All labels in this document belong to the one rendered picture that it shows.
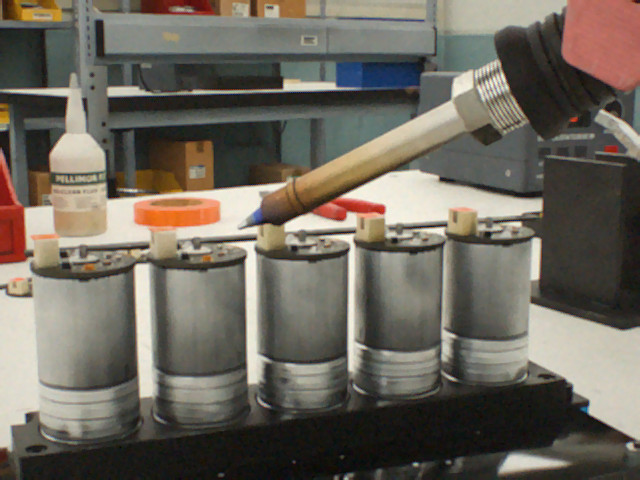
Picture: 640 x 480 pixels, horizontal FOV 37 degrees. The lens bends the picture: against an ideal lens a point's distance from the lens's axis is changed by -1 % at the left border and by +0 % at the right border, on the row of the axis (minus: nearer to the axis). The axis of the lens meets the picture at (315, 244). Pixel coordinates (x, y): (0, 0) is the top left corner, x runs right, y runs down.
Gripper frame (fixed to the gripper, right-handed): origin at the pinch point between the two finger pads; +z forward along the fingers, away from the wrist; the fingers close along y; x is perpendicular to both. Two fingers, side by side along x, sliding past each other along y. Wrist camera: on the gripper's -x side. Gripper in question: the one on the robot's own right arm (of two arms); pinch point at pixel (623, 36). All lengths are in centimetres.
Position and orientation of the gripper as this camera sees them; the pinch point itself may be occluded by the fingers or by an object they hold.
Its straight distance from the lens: 20.1
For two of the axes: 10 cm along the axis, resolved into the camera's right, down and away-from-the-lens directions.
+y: -3.9, 1.9, -9.0
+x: 8.2, 5.1, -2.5
